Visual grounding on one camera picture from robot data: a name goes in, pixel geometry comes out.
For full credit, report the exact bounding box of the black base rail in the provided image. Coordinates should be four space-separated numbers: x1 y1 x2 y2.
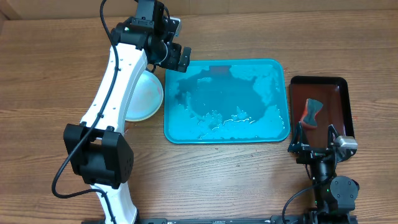
81 214 358 224

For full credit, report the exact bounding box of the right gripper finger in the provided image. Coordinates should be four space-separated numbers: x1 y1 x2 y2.
328 124 340 146
289 121 308 151

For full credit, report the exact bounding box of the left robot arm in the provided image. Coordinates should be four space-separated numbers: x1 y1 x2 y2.
52 0 192 223

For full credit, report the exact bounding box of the dark red rectangular tray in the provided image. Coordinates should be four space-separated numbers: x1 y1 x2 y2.
290 76 354 147

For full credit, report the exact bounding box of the red and grey sponge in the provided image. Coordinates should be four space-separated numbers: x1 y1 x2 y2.
300 98 323 129

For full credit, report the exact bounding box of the light blue plate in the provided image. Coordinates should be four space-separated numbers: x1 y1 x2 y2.
126 71 164 122

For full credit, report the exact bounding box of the teal plastic tray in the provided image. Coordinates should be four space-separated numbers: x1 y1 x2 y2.
164 58 290 144

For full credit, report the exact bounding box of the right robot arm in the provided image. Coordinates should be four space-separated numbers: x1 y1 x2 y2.
282 122 359 223

